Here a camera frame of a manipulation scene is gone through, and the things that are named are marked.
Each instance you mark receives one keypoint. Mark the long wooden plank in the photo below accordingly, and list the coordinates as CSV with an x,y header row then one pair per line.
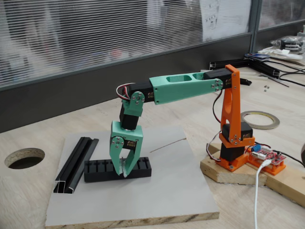
x,y
286,186

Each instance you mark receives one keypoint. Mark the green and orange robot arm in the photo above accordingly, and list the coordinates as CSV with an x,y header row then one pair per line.
x,y
186,90

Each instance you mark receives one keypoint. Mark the small metal blade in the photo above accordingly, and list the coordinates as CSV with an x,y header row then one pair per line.
x,y
122,162

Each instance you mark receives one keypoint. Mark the black flat strip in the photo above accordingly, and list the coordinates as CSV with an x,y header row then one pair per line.
x,y
246,82

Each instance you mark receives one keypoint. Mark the dark round object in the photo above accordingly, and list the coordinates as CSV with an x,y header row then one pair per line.
x,y
303,155

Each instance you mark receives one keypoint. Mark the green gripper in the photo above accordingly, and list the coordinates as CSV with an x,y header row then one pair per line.
x,y
133,136

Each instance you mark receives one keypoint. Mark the red controller board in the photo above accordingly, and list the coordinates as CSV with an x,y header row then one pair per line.
x,y
274,157

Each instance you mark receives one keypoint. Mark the white paper sheet on window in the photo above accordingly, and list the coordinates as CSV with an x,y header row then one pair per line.
x,y
226,19

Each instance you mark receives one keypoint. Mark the white paper pile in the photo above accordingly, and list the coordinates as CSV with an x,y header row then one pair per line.
x,y
283,53

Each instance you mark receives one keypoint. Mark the blue card stack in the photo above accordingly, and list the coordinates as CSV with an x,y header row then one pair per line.
x,y
257,56

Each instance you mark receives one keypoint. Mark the black slotted holder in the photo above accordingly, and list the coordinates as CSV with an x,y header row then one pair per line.
x,y
100,177

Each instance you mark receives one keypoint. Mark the clear plastic bag with parts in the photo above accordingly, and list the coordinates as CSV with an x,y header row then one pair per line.
x,y
288,44

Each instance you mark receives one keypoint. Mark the black aluminium profile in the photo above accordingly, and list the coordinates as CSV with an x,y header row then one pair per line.
x,y
71,164

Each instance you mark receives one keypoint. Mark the tape roll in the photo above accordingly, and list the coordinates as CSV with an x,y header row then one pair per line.
x,y
271,125

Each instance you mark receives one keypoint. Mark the grey chipboard panel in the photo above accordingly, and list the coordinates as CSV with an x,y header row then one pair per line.
x,y
143,202

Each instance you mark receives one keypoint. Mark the wooden base block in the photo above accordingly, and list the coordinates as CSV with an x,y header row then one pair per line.
x,y
228,177

